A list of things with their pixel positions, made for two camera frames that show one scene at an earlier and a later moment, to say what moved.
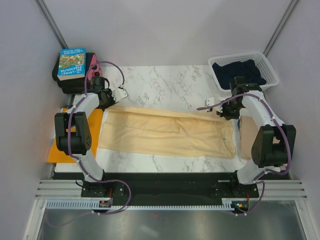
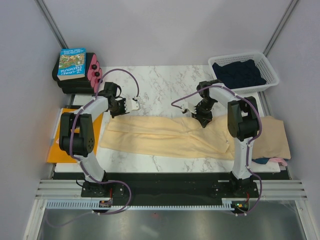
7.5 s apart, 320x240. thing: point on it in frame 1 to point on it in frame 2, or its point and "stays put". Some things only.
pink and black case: [76, 84] stays put
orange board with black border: [55, 155] stays put
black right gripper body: [231, 110] to [203, 111]
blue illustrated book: [72, 63] stays put
